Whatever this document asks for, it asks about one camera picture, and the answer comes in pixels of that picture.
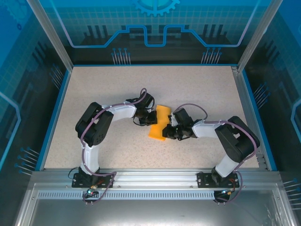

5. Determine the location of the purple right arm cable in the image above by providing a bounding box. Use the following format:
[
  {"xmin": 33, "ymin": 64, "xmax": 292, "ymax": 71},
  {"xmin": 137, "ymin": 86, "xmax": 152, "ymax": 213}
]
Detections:
[{"xmin": 175, "ymin": 103, "xmax": 257, "ymax": 205}]

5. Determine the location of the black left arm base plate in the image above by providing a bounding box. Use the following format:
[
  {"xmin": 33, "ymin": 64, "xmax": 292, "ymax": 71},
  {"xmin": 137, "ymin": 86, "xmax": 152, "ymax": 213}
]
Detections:
[{"xmin": 71, "ymin": 172, "xmax": 113, "ymax": 189}]

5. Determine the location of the aluminium side rail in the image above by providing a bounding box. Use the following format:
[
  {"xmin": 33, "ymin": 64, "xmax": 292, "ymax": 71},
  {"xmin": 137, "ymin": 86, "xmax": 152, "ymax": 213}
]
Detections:
[{"xmin": 231, "ymin": 65, "xmax": 269, "ymax": 170}]

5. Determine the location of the grey metal tray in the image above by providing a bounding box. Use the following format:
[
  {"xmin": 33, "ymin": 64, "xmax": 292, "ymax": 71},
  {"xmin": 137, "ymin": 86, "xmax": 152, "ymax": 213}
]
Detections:
[{"xmin": 14, "ymin": 183, "xmax": 299, "ymax": 226}]

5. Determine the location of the aluminium frame post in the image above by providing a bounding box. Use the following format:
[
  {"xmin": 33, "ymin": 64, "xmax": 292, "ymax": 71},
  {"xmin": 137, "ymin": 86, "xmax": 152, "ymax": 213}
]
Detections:
[
  {"xmin": 25, "ymin": 0, "xmax": 74, "ymax": 71},
  {"xmin": 237, "ymin": 0, "xmax": 280, "ymax": 73}
]

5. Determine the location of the blue table edge strip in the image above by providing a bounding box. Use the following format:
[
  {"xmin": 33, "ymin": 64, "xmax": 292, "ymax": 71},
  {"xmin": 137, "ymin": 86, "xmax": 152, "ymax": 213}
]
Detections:
[
  {"xmin": 71, "ymin": 63, "xmax": 238, "ymax": 68},
  {"xmin": 35, "ymin": 69, "xmax": 72, "ymax": 171},
  {"xmin": 242, "ymin": 70, "xmax": 278, "ymax": 171}
]

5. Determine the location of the cable connector with green light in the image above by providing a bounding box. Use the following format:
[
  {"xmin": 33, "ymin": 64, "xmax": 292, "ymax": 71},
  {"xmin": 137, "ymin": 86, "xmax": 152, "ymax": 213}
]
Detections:
[
  {"xmin": 86, "ymin": 185, "xmax": 98, "ymax": 197},
  {"xmin": 221, "ymin": 187, "xmax": 237, "ymax": 196}
]

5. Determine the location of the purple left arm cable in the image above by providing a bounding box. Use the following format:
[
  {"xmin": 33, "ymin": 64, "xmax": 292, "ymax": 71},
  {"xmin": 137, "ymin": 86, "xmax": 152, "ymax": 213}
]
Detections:
[{"xmin": 79, "ymin": 88, "xmax": 148, "ymax": 205}]

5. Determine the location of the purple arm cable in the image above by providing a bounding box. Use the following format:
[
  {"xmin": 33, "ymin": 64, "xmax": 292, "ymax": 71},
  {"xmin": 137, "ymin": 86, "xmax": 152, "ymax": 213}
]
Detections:
[
  {"xmin": 175, "ymin": 103, "xmax": 257, "ymax": 205},
  {"xmin": 79, "ymin": 88, "xmax": 148, "ymax": 205}
]

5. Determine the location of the slotted metal cable duct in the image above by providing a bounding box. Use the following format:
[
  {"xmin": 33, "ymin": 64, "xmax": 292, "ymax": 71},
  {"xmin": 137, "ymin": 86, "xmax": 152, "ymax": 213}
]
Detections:
[{"xmin": 37, "ymin": 191, "xmax": 217, "ymax": 201}]

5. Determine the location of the aluminium mounting rail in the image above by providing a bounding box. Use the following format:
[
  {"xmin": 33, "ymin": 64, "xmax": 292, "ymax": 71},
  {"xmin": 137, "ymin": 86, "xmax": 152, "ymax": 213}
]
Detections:
[{"xmin": 30, "ymin": 168, "xmax": 283, "ymax": 189}]

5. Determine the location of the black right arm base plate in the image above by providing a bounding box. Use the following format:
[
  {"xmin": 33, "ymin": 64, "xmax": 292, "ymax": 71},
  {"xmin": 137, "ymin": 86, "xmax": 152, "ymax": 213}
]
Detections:
[{"xmin": 197, "ymin": 171, "xmax": 238, "ymax": 188}]

